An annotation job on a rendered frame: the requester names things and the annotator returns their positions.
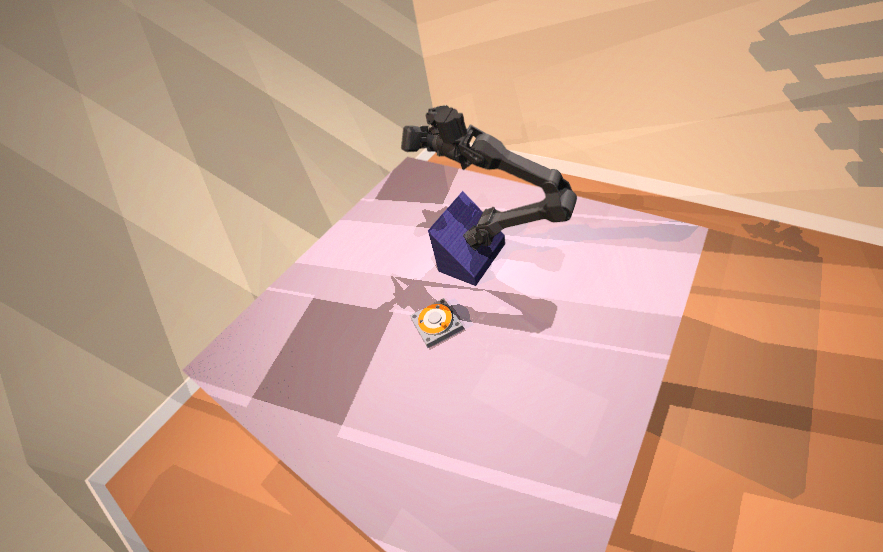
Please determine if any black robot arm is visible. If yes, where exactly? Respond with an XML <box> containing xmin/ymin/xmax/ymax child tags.
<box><xmin>425</xmin><ymin>105</ymin><xmax>577</xmax><ymax>250</ymax></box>

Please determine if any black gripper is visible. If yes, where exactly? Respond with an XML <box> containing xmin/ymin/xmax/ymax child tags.
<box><xmin>401</xmin><ymin>125</ymin><xmax>445</xmax><ymax>157</ymax></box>

